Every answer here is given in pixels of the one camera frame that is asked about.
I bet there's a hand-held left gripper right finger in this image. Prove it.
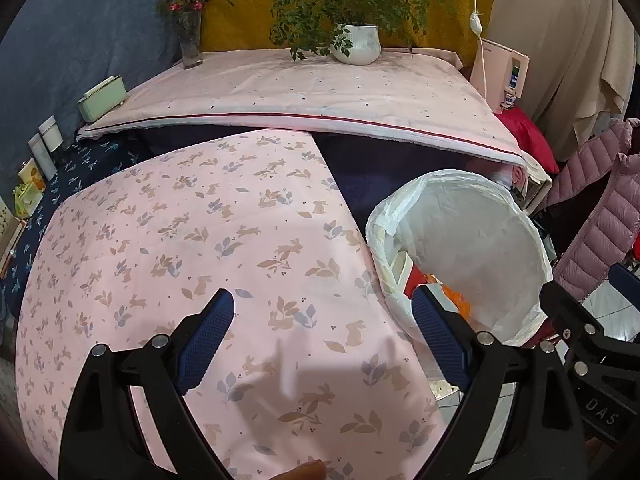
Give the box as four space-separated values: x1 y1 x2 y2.
411 284 587 480

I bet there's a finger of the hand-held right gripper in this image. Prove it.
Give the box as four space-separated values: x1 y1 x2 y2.
540 281 609 357
611 262 640 294

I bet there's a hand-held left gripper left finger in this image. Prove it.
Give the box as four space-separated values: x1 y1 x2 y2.
59 288 236 480

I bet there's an orange plastic bag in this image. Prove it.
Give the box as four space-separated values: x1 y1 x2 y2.
424 272 474 319

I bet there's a red and white paper cup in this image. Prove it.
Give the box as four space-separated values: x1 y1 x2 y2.
390 252 437 297

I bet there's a white bin with plastic liner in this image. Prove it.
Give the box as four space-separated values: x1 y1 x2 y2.
364 167 554 349

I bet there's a person's left hand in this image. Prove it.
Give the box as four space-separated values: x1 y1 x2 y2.
272 459 329 480

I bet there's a red plastic object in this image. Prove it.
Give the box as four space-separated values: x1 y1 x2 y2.
524 319 562 352

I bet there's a pink puffer jacket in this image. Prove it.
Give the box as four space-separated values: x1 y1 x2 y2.
544 118 640 302

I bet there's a pink rabbit-print tablecloth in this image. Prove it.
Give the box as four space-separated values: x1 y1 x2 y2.
14 128 452 480

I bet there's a red cloth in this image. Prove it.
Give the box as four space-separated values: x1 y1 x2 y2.
494 107 562 177

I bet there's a navy leaf-print cloth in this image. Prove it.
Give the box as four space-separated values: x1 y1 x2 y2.
0 135 157 312

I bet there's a green packet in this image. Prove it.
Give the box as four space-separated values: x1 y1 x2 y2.
12 182 44 219

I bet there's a pink appliance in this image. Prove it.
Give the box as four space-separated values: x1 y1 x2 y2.
469 37 532 114

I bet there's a small orange-print can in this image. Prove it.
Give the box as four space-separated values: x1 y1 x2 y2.
18 157 46 191

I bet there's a white bottle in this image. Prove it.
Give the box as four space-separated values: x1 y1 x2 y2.
27 133 57 180

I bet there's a beige curtain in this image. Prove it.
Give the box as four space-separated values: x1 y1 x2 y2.
491 0 640 162

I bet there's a white jar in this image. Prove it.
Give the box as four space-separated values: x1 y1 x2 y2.
38 115 64 154

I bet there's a mint green box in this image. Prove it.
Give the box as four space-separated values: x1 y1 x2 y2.
76 73 127 123

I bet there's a pink dotted cloth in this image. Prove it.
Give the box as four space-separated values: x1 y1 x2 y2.
74 48 527 169

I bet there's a glass vase with red flowers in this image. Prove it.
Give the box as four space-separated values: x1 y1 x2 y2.
156 0 211 70

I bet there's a green plant in white pot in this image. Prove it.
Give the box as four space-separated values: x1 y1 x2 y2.
226 0 462 67

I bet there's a mustard backdrop cloth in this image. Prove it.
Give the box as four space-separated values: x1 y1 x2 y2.
196 0 499 69

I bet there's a blue velvet backdrop cloth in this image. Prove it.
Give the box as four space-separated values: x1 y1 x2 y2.
0 0 202 172

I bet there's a white cable with switch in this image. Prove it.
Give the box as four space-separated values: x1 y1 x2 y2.
466 0 489 102

